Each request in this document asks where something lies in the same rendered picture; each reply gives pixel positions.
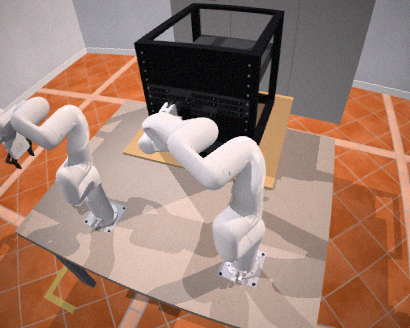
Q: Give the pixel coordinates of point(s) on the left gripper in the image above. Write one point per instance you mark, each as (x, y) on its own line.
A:
(16, 148)

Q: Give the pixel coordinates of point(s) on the black rack frame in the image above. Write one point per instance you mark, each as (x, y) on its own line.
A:
(216, 65)

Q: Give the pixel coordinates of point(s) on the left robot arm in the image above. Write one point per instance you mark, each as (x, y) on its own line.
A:
(66, 120)

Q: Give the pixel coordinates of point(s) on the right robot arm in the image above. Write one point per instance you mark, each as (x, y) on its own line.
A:
(237, 235)

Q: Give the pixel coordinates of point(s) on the tan wooden board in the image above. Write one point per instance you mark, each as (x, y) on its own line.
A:
(271, 143)

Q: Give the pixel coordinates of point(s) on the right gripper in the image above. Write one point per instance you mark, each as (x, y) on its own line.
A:
(172, 108)

